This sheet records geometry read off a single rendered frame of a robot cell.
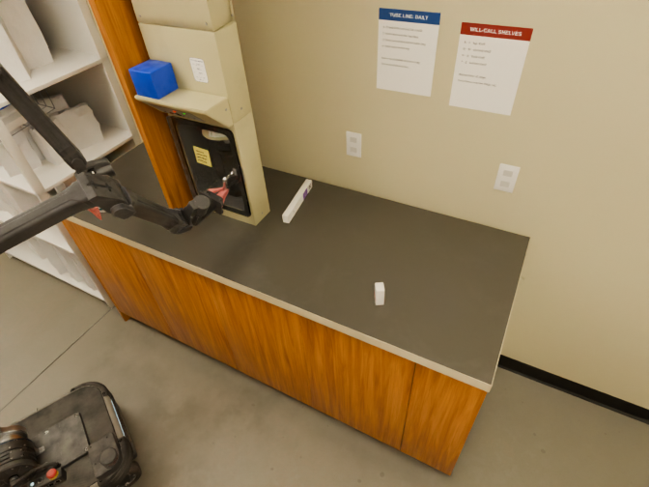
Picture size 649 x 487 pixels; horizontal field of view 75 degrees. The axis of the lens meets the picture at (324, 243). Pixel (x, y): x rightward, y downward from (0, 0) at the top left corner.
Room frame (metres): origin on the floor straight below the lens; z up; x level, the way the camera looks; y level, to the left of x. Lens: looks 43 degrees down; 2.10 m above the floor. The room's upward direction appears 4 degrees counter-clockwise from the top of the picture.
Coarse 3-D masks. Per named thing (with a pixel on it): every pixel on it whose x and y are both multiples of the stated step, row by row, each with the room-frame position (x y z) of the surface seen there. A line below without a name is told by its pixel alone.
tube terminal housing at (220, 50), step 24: (144, 24) 1.52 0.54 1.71; (168, 48) 1.48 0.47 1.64; (192, 48) 1.42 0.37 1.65; (216, 48) 1.37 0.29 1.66; (192, 72) 1.44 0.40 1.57; (216, 72) 1.38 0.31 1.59; (240, 72) 1.44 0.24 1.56; (240, 96) 1.42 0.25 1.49; (192, 120) 1.47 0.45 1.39; (240, 120) 1.40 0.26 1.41; (240, 144) 1.38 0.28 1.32; (264, 192) 1.45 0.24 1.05; (240, 216) 1.41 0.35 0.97; (264, 216) 1.42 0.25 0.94
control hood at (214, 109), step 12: (168, 96) 1.41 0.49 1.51; (180, 96) 1.40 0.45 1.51; (192, 96) 1.40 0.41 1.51; (204, 96) 1.39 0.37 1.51; (216, 96) 1.38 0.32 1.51; (156, 108) 1.47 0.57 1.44; (180, 108) 1.33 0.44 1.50; (192, 108) 1.30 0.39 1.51; (204, 108) 1.29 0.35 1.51; (216, 108) 1.31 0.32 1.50; (228, 108) 1.36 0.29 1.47; (204, 120) 1.37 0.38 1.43; (216, 120) 1.31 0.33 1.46; (228, 120) 1.35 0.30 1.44
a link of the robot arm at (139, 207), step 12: (132, 192) 0.99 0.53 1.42; (120, 204) 0.89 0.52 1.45; (132, 204) 0.94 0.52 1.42; (144, 204) 0.99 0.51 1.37; (156, 204) 1.07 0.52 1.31; (120, 216) 0.89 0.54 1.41; (144, 216) 1.00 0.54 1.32; (156, 216) 1.04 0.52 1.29; (168, 216) 1.08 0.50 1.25; (180, 216) 1.16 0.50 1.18; (168, 228) 1.09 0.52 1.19
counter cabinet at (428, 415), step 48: (96, 240) 1.54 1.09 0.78; (144, 288) 1.43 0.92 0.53; (192, 288) 1.24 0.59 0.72; (192, 336) 1.32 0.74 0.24; (240, 336) 1.13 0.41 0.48; (288, 336) 0.99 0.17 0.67; (336, 336) 0.87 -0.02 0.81; (288, 384) 1.02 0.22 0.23; (336, 384) 0.88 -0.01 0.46; (384, 384) 0.77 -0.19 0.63; (432, 384) 0.69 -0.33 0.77; (384, 432) 0.76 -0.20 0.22; (432, 432) 0.67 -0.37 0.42
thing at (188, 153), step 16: (176, 128) 1.50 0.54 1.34; (192, 128) 1.46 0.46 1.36; (208, 128) 1.42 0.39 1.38; (192, 144) 1.47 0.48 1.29; (208, 144) 1.43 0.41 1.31; (224, 144) 1.39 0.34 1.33; (192, 160) 1.49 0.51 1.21; (224, 160) 1.40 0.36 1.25; (192, 176) 1.50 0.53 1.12; (208, 176) 1.45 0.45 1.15; (224, 176) 1.41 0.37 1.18; (240, 176) 1.36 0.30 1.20; (240, 192) 1.37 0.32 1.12; (224, 208) 1.43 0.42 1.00; (240, 208) 1.38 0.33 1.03
